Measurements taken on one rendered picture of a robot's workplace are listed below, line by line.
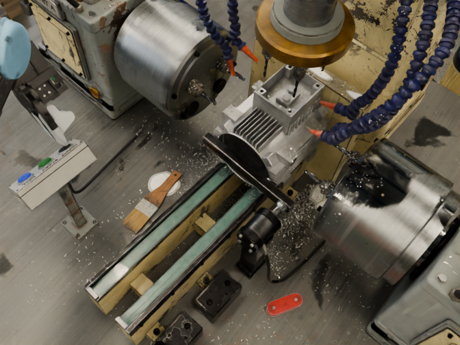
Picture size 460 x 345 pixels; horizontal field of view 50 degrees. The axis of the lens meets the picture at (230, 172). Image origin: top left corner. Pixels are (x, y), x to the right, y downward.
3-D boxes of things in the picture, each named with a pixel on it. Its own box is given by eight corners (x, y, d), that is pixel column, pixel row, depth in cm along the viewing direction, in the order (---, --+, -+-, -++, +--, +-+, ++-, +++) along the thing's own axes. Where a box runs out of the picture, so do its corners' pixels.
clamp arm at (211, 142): (295, 206, 106) (209, 136, 113) (298, 200, 104) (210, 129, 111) (285, 217, 105) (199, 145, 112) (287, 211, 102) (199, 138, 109)
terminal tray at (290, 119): (283, 81, 114) (287, 59, 108) (320, 107, 111) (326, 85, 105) (250, 111, 110) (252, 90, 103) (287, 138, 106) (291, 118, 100)
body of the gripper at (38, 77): (71, 91, 99) (33, 37, 93) (35, 116, 95) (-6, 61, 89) (59, 91, 105) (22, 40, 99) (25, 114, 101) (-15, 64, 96)
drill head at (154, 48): (152, 24, 144) (144, -52, 122) (246, 92, 133) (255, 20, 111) (86, 70, 134) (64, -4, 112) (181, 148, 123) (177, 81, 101)
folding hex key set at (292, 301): (298, 293, 117) (298, 290, 115) (303, 305, 115) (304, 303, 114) (263, 305, 115) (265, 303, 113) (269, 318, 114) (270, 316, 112)
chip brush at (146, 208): (171, 168, 133) (170, 166, 132) (185, 178, 131) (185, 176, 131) (120, 224, 124) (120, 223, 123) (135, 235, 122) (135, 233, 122)
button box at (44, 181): (85, 155, 110) (72, 136, 107) (98, 159, 104) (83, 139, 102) (22, 205, 103) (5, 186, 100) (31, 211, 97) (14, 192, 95)
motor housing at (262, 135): (262, 111, 129) (271, 61, 112) (320, 153, 123) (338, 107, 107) (211, 158, 121) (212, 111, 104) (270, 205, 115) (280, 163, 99)
